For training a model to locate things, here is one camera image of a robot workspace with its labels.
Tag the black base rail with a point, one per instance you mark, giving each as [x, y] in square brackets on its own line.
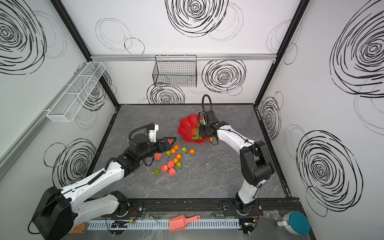
[222, 206]

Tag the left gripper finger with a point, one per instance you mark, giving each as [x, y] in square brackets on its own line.
[166, 146]
[170, 139]

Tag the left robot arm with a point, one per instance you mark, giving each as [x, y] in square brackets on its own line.
[59, 210]

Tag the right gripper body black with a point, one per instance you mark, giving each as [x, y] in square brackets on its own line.
[202, 130]

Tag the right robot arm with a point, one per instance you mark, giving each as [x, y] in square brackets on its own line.
[256, 162]

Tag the green grape bunch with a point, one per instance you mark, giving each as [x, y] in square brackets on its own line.
[196, 129]

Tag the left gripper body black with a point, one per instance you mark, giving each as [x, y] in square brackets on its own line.
[162, 143]

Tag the white slotted cable duct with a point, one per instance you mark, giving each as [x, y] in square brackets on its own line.
[104, 225]

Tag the peach bottom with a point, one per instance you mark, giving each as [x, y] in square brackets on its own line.
[172, 171]

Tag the peach lower left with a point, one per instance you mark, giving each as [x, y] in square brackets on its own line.
[164, 168]

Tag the white mesh wall shelf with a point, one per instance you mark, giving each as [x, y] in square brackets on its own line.
[83, 92]

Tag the pink plastic scoop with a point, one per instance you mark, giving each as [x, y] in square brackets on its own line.
[180, 222]

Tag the teal lidded white jug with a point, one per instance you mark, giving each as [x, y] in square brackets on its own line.
[295, 223]

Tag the red flower fruit bowl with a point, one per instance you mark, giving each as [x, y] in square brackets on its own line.
[185, 127]

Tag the black wire basket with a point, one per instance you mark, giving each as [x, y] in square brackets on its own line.
[176, 70]

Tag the peach centre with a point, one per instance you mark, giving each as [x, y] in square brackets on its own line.
[170, 164]

